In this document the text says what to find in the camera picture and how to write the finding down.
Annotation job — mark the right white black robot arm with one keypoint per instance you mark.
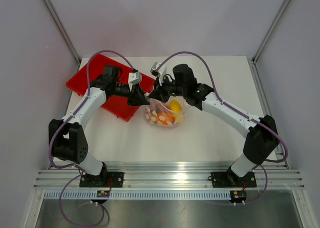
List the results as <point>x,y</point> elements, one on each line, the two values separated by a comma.
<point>259,132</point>

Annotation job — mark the right aluminium frame post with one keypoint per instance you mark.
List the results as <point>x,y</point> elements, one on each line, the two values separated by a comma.
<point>271,30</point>

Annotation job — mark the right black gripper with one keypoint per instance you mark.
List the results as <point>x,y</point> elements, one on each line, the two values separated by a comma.
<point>159,93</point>

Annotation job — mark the aluminium frame post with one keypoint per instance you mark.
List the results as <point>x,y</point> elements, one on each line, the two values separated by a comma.
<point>271,30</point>
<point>58,23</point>

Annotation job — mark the clear dotted zip bag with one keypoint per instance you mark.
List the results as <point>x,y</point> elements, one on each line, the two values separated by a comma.
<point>150,112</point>

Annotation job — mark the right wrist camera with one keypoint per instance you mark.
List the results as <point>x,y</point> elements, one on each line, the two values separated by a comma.
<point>159,70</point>

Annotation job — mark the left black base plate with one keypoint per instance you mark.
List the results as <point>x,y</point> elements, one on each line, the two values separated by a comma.
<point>110,179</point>

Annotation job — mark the aluminium mounting rail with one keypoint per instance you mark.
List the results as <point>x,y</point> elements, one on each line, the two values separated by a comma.
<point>176,175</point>

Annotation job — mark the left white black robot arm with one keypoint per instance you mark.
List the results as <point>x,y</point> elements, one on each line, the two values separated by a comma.
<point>67,140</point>

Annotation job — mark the yellow orange mango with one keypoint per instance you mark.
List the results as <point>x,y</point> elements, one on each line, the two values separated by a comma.
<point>175,106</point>

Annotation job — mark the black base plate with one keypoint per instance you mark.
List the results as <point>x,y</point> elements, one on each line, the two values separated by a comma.
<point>224,179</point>
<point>110,179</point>

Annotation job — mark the left aluminium frame post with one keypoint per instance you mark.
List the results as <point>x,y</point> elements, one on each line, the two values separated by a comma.
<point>58,23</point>

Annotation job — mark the white slotted cable duct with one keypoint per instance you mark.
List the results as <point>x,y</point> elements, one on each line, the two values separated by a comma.
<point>141,194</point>

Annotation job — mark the small circuit board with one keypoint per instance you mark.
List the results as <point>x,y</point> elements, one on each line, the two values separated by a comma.
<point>239,196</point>
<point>103,193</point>

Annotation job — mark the orange persimmon fruit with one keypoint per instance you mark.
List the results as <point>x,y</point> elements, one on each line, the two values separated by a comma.
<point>165,119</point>

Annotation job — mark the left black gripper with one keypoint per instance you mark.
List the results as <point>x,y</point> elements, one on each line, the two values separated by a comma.
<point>136,97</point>

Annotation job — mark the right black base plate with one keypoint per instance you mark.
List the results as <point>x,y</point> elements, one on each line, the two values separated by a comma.
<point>224,179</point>

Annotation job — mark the left small circuit board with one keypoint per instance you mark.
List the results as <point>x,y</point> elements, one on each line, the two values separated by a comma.
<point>103,193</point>

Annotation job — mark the red plastic tray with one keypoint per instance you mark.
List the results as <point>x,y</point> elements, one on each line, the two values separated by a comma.
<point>105,73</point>

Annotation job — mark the right small circuit board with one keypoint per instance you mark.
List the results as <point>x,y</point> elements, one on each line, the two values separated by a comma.
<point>239,196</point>

